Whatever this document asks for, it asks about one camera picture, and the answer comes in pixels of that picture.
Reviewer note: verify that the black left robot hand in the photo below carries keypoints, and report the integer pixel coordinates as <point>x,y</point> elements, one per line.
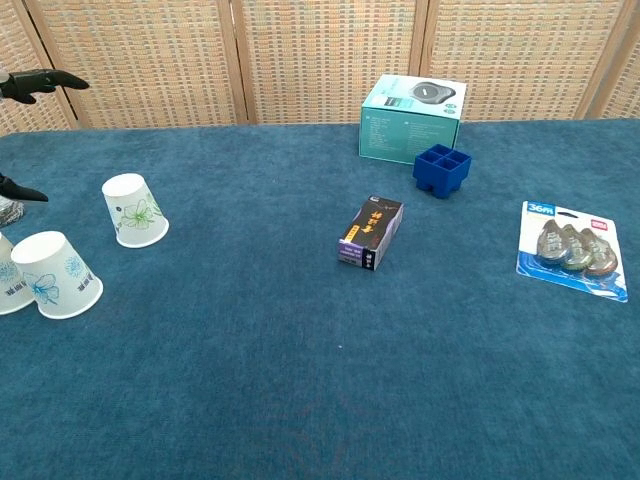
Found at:
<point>40,82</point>

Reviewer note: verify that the white cup blue flower print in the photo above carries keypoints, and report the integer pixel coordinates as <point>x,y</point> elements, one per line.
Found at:
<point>7,290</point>
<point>55,280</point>

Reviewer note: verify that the white cup green flower print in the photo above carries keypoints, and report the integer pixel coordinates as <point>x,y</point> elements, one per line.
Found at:
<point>135,215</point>

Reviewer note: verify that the woven rattan screen panel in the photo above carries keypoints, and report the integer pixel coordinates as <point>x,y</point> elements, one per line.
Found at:
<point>515,55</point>
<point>150,60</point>
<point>625,85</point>
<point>20,35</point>
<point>325,55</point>

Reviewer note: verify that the blue carpet table cover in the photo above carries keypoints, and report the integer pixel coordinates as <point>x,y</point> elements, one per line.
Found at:
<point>250,375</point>

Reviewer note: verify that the teal speaker product box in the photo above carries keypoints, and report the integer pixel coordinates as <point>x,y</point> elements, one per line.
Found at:
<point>400,125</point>

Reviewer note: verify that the small dark purple carton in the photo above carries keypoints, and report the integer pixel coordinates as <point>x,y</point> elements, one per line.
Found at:
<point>370,235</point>

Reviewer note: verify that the blue four-cell plastic holder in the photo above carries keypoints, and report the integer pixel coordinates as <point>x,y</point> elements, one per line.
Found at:
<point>440,175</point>

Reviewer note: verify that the correction tape blister pack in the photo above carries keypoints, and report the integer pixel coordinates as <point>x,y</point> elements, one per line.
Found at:
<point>570,250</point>

